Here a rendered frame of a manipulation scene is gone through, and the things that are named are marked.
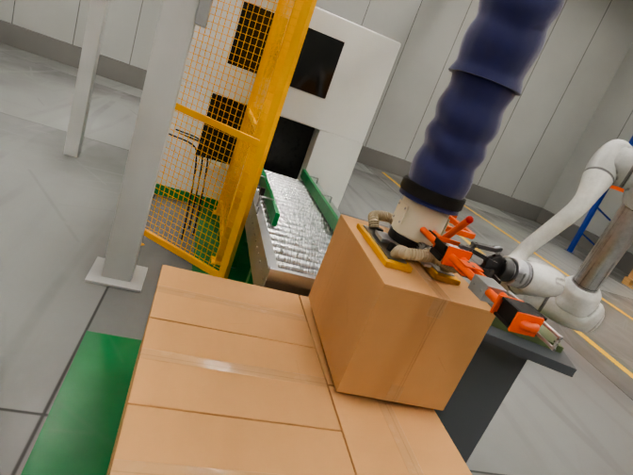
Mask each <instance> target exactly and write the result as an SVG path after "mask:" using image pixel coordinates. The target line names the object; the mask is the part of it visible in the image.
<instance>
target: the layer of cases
mask: <svg viewBox="0 0 633 475"><path fill-rule="evenodd" d="M107 475H472V473H471V471H470V470H469V468H468V466H467V465H466V463H465V461H464V460H463V458H462V456H461V455H460V453H459V451H458V450H457V448H456V446H455V445H454V443H453V441H452V439H451V438H450V436H449V434H448V433H447V431H446V429H445V427H444V425H443V423H442V422H441V420H440V419H439V418H438V416H437V414H436V413H435V411H434V409H430V408H426V407H420V406H415V405H410V404H405V403H399V402H393V401H384V400H379V399H373V398H369V397H363V396H358V395H352V394H347V393H342V392H337V391H336V390H335V387H334V383H333V378H332V375H331V372H330V368H329V365H328V362H327V358H326V355H325V352H324V349H323V345H322V342H321V339H320V335H319V332H318V329H317V324H316V320H315V317H314V313H313V310H312V307H311V304H310V301H309V297H306V296H301V295H300V296H299V295H298V294H293V293H289V292H284V291H281V290H276V289H272V288H267V287H260V286H256V285H252V284H247V283H243V282H238V281H235V280H230V279H226V278H221V277H218V276H213V275H209V274H204V273H200V272H196V271H192V270H184V269H179V268H175V267H171V266H167V265H162V268H161V272H160V275H159V278H158V282H157V286H156V290H155V293H154V299H153V302H152V306H151V310H150V314H149V317H148V320H147V324H146V328H145V331H144V335H143V338H142V341H141V345H140V349H139V353H138V360H137V363H136V366H135V370H134V374H133V378H132V382H131V385H130V389H129V393H128V397H127V400H126V404H125V407H124V411H123V415H122V422H121V426H120V429H119V432H118V436H117V440H116V444H115V448H114V451H113V455H112V459H111V462H110V466H109V470H108V473H107Z"/></svg>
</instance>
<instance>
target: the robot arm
mask: <svg viewBox="0 0 633 475"><path fill-rule="evenodd" d="M611 186H616V187H619V188H623V189H624V194H623V203H622V204H621V206H620V207H619V209H618V210H617V212H616V213H615V215H614V216H613V218H612V219H611V221H610V222H609V224H608V226H607V227H606V229H605V230H604V232H603V233H602V235H601V236H600V238H599V239H598V240H597V241H596V243H595V244H594V246H593V247H592V249H591V251H590V252H589V254H588V255H587V257H586V258H585V260H584V261H583V263H582V264H581V266H580V267H579V269H578V270H577V272H576V274H575V275H572V276H568V277H564V276H563V275H562V274H561V273H560V272H559V271H558V270H556V269H554V268H552V267H550V266H548V264H546V263H545V262H543V261H542V260H539V259H536V258H533V257H530V256H531V255H532V254H533V253H534V252H535V251H537V250H538V249H539V248H541V247H542V246H543V245H545V243H546V242H548V241H549V240H550V239H552V238H554V237H555V236H556V235H558V234H559V233H561V232H562V231H563V230H565V229H566V228H567V227H569V226H570V225H572V224H573V223H574V222H576V221H577V220H578V219H580V218H581V217H582V216H583V215H584V214H585V213H586V212H587V211H588V210H589V209H590V208H591V207H592V206H593V205H594V204H595V203H596V202H597V200H598V199H599V198H600V197H601V196H602V195H603V194H604V193H605V192H606V191H607V190H608V189H609V188H610V187H611ZM632 243H633V147H632V146H631V145H630V144H629V143H628V142H627V141H625V140H623V139H613V140H611V141H609V142H607V143H606V144H604V145H603V146H602V147H600V148H599V149H598V150H597V151H596V152H595V153H594V155H593V156H592V158H591V159H590V161H589V162H588V164H587V166H586V168H585V171H584V173H583V174H582V177H581V180H580V184H579V186H578V189H577V192H576V195H575V197H574V198H573V199H572V201H571V202H570V203H569V204H568V205H567V206H566V207H564V208H563V209H562V210H561V211H560V212H558V213H557V214H556V215H555V216H554V217H552V218H551V219H550V220H549V221H547V222H546V223H545V224H543V225H542V226H541V227H540V228H538V229H537V230H536V231H535V232H533V233H532V234H531V235H530V236H529V237H527V238H526V239H525V240H524V241H522V242H521V243H520V244H519V245H518V246H517V247H516V248H515V249H514V250H513V251H512V252H511V253H510V254H509V255H508V256H501V255H500V252H502V251H503V249H502V248H501V247H499V246H498V245H493V246H492V245H487V244H483V243H479V242H476V241H471V244H470V245H469V246H468V245H463V244H459V246H456V245H452V244H449V243H447V244H446V246H447V247H448V246H452V247H455V248H459V249H462V250H465V251H468V252H471V253H473V254H474V255H476V256H478V257H480V258H482V259H483V262H482V264H481V265H478V266H479V267H480V268H481V269H483V270H484V272H482V273H483V274H484V275H486V276H487V277H489V278H492V277H493V275H494V274H495V275H496V276H497V277H498V278H499V279H500V281H501V283H500V285H501V286H502V287H504V288H505V289H506V290H507V293H506V294H507V295H508V296H509V297H511V298H512V296H511V295H510V294H509V293H508V291H510V292H512V293H513V294H514V295H515V296H516V297H517V298H518V299H519V300H522V301H524V302H525V303H530V304H531V305H532V306H533V307H534V308H536V309H537V310H538V311H539V312H540V313H542V314H543V315H545V316H546V317H548V318H549V319H552V320H553V321H555V322H556V323H558V324H560V325H562V326H565V327H567V328H569V329H572V330H576V331H579V332H586V333H587V332H592V331H594V330H595V329H596V328H597V327H598V326H599V325H600V323H601V322H602V321H603V319H604V317H605V308H604V306H603V304H601V303H600V301H601V298H602V295H601V291H600V287H601V286H602V285H603V283H604V282H605V280H606V279H607V278H608V276H609V275H610V273H611V272H612V270H613V269H614V268H615V266H616V265H617V263H618V262H619V261H620V259H621V258H622V257H623V255H624V254H625V252H626V251H627V250H628V249H629V247H630V246H631V244H632ZM475 248H478V249H482V250H485V251H490V252H494V253H495V254H492V255H489V256H487V255H485V254H482V253H481V252H479V251H477V250H475Z"/></svg>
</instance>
